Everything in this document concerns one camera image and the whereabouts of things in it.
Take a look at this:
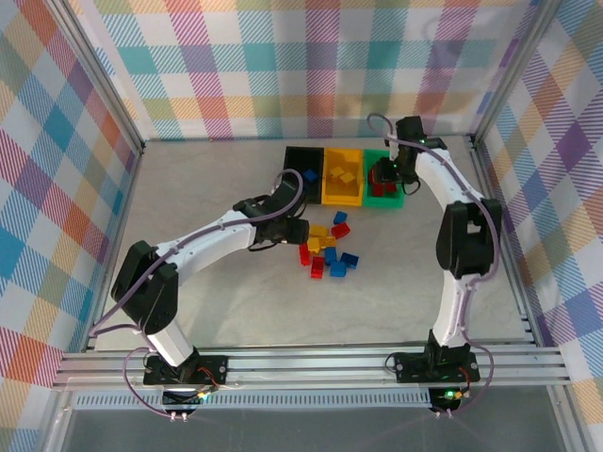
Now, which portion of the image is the green plastic bin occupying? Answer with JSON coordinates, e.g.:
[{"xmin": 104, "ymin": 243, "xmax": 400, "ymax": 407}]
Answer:
[{"xmin": 361, "ymin": 148, "xmax": 405, "ymax": 210}]

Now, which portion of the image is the yellow plastic bin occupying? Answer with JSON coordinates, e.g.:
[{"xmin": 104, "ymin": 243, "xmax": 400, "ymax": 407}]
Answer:
[{"xmin": 321, "ymin": 147, "xmax": 367, "ymax": 208}]

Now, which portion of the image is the black plastic bin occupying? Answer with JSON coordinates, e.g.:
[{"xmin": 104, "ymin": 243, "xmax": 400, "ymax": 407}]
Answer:
[{"xmin": 284, "ymin": 145, "xmax": 326, "ymax": 206}]

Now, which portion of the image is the plaid fabric backdrop panel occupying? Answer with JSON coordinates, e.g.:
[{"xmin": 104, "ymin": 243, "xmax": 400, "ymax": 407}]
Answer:
[
  {"xmin": 473, "ymin": 0, "xmax": 603, "ymax": 411},
  {"xmin": 0, "ymin": 0, "xmax": 142, "ymax": 429},
  {"xmin": 70, "ymin": 0, "xmax": 533, "ymax": 141}
]

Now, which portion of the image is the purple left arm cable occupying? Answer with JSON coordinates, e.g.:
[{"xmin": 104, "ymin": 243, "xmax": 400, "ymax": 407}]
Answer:
[{"xmin": 87, "ymin": 169, "xmax": 306, "ymax": 340}]

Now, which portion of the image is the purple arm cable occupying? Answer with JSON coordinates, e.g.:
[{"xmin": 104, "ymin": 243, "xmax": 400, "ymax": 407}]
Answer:
[
  {"xmin": 367, "ymin": 112, "xmax": 504, "ymax": 420},
  {"xmin": 87, "ymin": 169, "xmax": 306, "ymax": 340}
]

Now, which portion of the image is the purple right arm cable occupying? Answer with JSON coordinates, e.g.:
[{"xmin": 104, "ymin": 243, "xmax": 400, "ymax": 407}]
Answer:
[{"xmin": 367, "ymin": 112, "xmax": 504, "ymax": 420}]

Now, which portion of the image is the long aluminium frame rail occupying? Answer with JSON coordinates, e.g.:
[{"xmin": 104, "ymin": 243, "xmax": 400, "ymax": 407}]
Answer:
[{"xmin": 51, "ymin": 346, "xmax": 595, "ymax": 391}]

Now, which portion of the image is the aluminium frame post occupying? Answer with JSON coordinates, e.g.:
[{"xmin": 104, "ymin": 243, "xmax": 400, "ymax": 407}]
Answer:
[
  {"xmin": 470, "ymin": 0, "xmax": 560, "ymax": 142},
  {"xmin": 46, "ymin": 0, "xmax": 145, "ymax": 154}
]

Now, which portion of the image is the aluminium side rail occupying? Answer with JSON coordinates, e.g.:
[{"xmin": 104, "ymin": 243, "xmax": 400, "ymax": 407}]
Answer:
[
  {"xmin": 468, "ymin": 136, "xmax": 543, "ymax": 347},
  {"xmin": 84, "ymin": 143, "xmax": 146, "ymax": 352}
]

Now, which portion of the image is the grey slotted cable duct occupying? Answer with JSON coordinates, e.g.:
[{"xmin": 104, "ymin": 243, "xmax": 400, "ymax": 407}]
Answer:
[{"xmin": 70, "ymin": 389, "xmax": 437, "ymax": 412}]

